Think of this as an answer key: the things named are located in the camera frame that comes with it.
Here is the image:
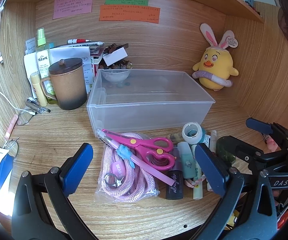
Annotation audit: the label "white card box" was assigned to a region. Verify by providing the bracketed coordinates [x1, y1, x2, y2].
[103, 47, 128, 66]

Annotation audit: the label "pink pen blue charm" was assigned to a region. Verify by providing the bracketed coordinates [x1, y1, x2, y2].
[96, 129, 174, 186]

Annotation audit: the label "pink rope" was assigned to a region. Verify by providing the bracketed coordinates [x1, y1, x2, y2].
[93, 132, 161, 203]

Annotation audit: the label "bowl of glass beads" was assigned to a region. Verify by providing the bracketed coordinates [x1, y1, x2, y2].
[98, 60, 133, 83]

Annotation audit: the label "stack of books papers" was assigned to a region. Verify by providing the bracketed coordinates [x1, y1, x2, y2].
[24, 42, 104, 98]

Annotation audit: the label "brown lidded ceramic mug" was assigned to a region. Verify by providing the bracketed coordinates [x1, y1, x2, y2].
[40, 58, 87, 111]

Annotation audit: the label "clear plastic storage box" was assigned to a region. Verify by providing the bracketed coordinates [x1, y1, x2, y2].
[87, 69, 215, 133]

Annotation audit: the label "dark green medicine bottle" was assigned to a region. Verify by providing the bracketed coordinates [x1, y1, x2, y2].
[216, 136, 236, 166]

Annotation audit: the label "pink pen on desk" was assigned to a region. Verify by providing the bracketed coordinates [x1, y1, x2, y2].
[4, 114, 18, 140]

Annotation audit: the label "red white marker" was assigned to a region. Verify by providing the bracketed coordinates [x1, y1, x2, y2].
[67, 38, 91, 44]

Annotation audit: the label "yellow tube beside mug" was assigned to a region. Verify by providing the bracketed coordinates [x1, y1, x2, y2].
[30, 72, 48, 107]

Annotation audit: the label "green sticky note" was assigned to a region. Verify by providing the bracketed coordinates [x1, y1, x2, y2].
[105, 0, 149, 6]

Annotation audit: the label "white tape roll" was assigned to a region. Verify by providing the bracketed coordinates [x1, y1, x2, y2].
[182, 122, 205, 145]

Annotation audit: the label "mint green eraser stick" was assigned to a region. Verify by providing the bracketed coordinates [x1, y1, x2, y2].
[177, 141, 196, 179]

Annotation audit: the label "black purple cosmetic tube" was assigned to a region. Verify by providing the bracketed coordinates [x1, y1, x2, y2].
[166, 147, 184, 200]

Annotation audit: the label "green spray bottle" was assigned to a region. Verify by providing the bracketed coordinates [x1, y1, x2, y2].
[36, 28, 57, 104]

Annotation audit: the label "orange sticky note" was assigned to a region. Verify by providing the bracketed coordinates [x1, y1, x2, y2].
[99, 4, 160, 24]

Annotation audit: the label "pink scissors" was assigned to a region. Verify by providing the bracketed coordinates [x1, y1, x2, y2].
[101, 129, 175, 171]

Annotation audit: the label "yellow chick plush toy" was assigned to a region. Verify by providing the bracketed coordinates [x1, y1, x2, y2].
[192, 23, 239, 91]

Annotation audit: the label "pink sticky note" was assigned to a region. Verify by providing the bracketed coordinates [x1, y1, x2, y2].
[53, 0, 92, 20]

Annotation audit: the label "pale yellow lip balm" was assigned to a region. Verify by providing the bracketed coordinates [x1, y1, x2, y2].
[192, 159, 205, 201]

